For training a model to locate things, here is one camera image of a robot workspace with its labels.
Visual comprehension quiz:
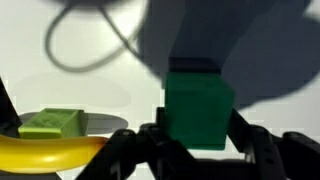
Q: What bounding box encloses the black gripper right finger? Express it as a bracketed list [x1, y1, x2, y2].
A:
[227, 110, 320, 180]

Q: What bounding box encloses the yellow banana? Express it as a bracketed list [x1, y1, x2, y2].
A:
[0, 135, 108, 174]

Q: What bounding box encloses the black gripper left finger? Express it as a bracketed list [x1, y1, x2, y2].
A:
[76, 107, 198, 180]

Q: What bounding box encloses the light green block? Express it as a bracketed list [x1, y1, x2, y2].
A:
[18, 108, 88, 139]

